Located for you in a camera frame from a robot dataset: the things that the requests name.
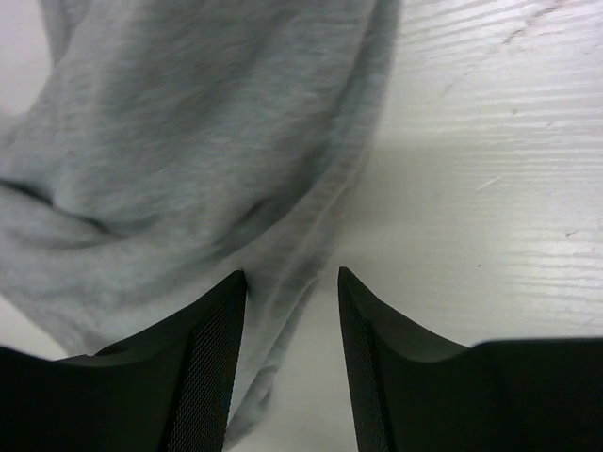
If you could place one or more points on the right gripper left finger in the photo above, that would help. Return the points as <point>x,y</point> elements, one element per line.
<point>167,388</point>

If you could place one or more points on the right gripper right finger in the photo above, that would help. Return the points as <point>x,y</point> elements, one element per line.
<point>413,390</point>

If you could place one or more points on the grey tank top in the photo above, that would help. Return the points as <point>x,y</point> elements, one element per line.
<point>177,141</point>

